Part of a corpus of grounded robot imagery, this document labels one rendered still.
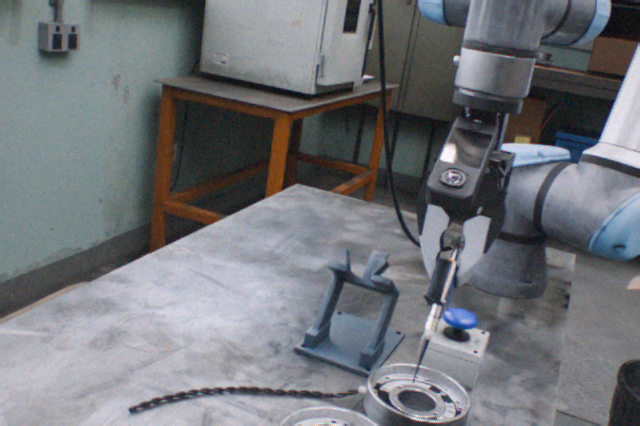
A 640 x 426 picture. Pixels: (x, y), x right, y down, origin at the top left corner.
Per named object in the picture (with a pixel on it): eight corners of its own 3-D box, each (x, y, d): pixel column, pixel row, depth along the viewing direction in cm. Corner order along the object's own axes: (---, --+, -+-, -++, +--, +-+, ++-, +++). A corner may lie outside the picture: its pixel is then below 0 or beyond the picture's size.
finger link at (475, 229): (490, 279, 80) (501, 203, 77) (480, 296, 74) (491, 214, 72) (464, 274, 81) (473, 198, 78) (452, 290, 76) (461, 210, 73)
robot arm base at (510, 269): (462, 254, 124) (474, 202, 121) (548, 277, 119) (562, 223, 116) (445, 280, 110) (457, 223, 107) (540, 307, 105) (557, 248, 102)
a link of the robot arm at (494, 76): (530, 60, 66) (448, 46, 69) (518, 107, 67) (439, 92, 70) (540, 58, 72) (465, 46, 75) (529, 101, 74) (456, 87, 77)
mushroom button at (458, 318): (466, 362, 80) (475, 324, 78) (432, 351, 81) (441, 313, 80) (472, 348, 83) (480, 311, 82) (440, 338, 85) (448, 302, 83)
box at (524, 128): (544, 169, 389) (561, 104, 378) (459, 152, 401) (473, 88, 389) (544, 157, 426) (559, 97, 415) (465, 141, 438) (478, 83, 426)
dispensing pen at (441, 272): (398, 371, 72) (446, 226, 76) (404, 377, 75) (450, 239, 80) (418, 378, 71) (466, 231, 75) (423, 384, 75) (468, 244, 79)
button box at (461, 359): (472, 391, 79) (482, 353, 77) (413, 371, 81) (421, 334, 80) (483, 361, 86) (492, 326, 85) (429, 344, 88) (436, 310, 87)
